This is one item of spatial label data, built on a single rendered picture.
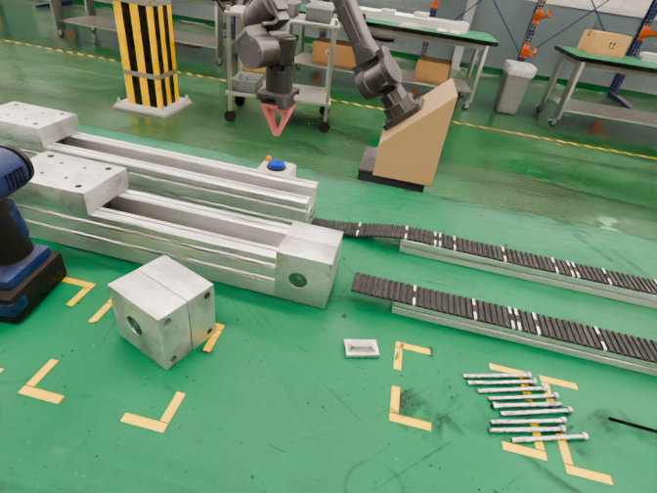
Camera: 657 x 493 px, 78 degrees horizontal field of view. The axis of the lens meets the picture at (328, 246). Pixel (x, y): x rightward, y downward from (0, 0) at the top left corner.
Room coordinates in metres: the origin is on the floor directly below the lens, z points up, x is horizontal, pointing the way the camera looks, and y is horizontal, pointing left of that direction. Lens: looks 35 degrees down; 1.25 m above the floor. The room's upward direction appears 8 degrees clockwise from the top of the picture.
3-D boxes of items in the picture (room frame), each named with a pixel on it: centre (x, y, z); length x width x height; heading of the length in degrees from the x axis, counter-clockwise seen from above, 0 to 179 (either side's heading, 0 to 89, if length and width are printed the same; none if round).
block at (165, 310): (0.41, 0.21, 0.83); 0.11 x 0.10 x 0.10; 152
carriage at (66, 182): (0.61, 0.47, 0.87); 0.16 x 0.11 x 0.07; 83
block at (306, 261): (0.56, 0.03, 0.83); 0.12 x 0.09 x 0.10; 173
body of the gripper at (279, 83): (0.89, 0.15, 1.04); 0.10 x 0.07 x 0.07; 171
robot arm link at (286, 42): (0.89, 0.16, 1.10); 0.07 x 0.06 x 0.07; 154
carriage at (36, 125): (0.83, 0.69, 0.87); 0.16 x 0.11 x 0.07; 83
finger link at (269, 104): (0.90, 0.15, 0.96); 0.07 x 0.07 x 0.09; 81
